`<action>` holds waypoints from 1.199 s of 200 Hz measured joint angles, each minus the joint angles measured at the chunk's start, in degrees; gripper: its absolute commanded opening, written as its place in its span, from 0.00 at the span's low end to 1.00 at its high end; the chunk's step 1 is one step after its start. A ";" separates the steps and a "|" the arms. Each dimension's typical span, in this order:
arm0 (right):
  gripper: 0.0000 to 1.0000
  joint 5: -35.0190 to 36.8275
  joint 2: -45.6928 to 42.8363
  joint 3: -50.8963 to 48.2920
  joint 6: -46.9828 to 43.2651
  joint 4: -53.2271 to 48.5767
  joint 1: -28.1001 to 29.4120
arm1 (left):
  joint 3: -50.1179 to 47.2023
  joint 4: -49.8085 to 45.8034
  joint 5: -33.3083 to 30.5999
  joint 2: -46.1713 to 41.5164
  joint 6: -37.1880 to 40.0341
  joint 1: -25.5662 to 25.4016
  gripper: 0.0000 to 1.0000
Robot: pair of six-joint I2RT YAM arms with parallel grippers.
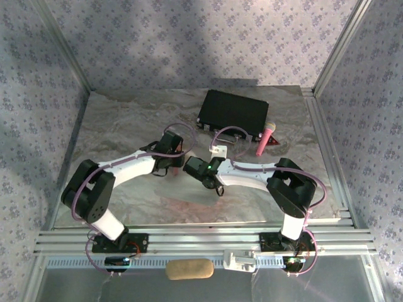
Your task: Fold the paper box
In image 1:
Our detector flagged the black briefcase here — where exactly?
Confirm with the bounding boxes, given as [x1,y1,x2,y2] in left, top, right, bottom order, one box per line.
[195,89,270,141]

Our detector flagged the white plastic clamp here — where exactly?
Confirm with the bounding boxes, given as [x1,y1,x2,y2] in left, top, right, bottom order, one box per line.
[222,249,256,273]

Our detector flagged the tan sponge block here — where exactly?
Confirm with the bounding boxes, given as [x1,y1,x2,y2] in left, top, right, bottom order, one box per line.
[165,258,215,281]

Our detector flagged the left small circuit board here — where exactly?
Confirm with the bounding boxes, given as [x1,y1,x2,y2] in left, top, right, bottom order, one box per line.
[105,256,130,273]

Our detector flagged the small circuit board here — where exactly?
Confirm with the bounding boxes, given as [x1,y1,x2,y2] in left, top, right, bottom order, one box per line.
[105,256,130,273]
[281,256,306,272]

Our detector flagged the right small circuit board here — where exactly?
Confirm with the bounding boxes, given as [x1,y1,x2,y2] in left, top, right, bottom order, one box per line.
[281,256,306,272]

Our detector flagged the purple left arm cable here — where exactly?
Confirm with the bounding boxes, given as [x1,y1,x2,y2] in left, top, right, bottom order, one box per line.
[71,122,196,277]

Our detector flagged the aluminium mounting rail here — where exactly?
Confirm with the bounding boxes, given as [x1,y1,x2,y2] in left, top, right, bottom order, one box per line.
[33,223,378,256]

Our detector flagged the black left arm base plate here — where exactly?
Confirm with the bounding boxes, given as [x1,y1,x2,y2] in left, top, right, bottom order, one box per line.
[91,233,149,254]

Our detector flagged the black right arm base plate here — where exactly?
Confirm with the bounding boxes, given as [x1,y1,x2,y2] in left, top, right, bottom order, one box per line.
[259,232,317,252]

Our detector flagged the aluminium side rail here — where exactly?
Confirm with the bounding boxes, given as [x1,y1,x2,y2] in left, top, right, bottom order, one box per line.
[301,87,358,227]

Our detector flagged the white slotted cable duct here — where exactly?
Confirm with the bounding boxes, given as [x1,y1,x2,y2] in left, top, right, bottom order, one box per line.
[45,258,369,270]

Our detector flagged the aluminium frame post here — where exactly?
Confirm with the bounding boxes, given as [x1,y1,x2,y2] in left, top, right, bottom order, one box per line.
[312,0,374,95]
[33,0,93,92]

